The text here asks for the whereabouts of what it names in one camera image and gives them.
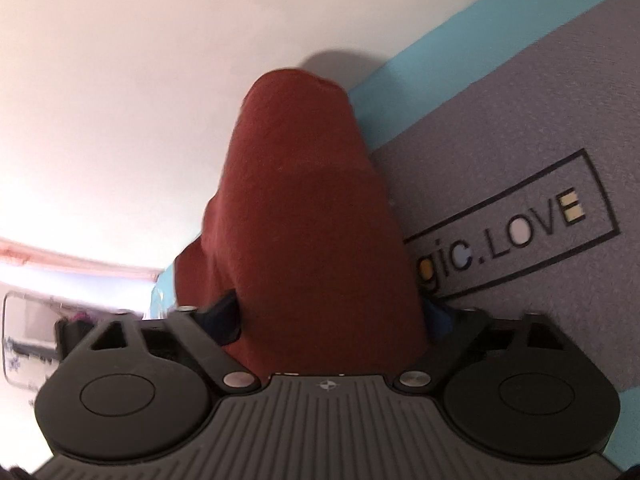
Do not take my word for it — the dark red knit sweater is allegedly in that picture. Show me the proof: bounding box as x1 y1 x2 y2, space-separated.
174 70 427 378

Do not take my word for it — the pink curtain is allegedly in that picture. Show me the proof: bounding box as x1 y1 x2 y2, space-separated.
0 240 163 283

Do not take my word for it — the teal grey patterned bedsheet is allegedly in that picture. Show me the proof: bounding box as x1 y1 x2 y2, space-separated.
147 0 640 461

